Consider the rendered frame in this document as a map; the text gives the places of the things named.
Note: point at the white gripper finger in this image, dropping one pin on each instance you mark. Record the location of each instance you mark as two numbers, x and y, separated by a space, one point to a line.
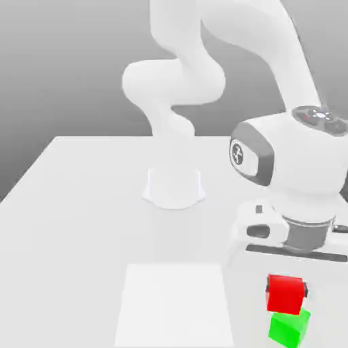
306 290
267 285

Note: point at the small green cube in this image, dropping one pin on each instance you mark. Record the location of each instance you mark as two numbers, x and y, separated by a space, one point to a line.
288 329

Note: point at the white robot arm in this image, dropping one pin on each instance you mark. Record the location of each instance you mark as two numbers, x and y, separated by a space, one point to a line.
299 163

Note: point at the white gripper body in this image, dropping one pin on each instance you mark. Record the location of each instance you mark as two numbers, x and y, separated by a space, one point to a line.
252 262

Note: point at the small red cube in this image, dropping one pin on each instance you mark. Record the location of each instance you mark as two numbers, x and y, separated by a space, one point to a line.
285 295

